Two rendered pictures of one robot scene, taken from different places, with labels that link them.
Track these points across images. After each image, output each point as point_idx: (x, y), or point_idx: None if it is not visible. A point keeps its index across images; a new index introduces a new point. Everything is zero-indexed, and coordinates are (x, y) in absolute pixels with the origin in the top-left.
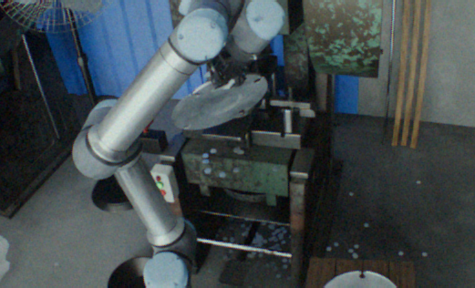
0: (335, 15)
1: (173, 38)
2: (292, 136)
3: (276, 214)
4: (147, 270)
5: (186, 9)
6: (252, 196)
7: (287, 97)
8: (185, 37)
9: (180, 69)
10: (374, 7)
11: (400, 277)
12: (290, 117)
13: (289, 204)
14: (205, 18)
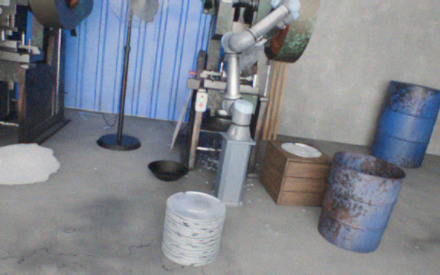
0: (300, 24)
1: (286, 4)
2: (256, 87)
3: None
4: (237, 101)
5: (277, 2)
6: (230, 121)
7: (249, 76)
8: (292, 3)
9: (286, 13)
10: (313, 21)
11: (310, 146)
12: (257, 78)
13: None
14: (298, 0)
